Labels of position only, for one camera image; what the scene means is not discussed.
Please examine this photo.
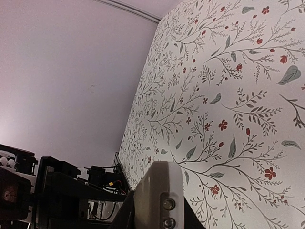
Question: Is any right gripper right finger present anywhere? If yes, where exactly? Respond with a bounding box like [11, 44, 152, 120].
[184, 198, 205, 229]

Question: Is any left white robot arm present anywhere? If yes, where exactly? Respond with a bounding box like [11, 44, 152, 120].
[0, 145, 126, 229]

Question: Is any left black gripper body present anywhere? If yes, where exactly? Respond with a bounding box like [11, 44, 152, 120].
[30, 157, 126, 229]

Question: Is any front aluminium rail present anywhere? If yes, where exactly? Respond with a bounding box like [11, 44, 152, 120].
[113, 152, 132, 193]

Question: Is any floral patterned table mat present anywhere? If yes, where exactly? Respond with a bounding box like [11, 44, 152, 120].
[119, 0, 305, 229]

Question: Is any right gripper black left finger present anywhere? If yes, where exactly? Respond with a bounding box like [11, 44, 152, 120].
[108, 191, 135, 229]

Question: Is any beige remote control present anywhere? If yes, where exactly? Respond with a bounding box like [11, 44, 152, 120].
[134, 161, 184, 229]

